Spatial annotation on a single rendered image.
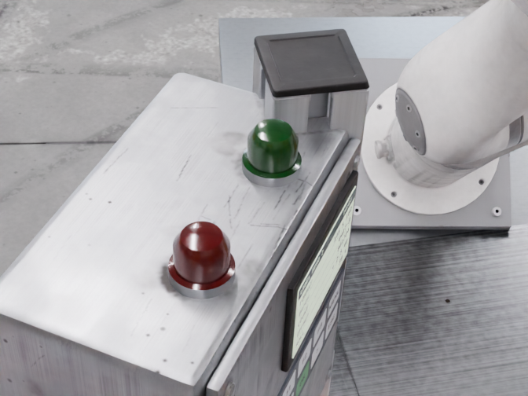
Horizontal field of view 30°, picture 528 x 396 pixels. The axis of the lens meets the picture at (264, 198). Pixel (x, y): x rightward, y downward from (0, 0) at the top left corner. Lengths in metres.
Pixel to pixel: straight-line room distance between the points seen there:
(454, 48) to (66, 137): 2.00
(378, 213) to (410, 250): 0.07
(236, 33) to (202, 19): 1.58
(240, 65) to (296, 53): 1.16
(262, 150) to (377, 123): 0.93
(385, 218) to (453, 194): 0.10
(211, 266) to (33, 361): 0.08
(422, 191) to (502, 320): 0.21
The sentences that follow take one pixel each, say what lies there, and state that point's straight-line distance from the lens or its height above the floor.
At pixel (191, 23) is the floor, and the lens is 3.25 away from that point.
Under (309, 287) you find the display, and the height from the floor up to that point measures 1.44.
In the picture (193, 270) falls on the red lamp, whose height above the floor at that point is 1.49.
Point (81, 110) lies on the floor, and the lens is 2.90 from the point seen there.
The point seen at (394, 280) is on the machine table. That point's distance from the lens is 1.28.
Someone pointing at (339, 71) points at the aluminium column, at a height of 1.50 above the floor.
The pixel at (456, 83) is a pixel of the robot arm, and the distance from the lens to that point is 0.90.
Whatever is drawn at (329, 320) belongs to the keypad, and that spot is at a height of 1.36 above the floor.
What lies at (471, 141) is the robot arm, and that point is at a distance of 0.93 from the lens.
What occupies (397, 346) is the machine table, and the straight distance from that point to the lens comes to 1.21.
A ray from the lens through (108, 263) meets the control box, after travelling 0.39.
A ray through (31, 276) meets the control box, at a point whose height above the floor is 1.48.
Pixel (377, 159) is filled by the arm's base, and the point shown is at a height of 0.91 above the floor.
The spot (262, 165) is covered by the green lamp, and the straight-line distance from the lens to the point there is 0.42.
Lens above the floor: 1.76
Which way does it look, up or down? 43 degrees down
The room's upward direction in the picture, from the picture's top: 3 degrees clockwise
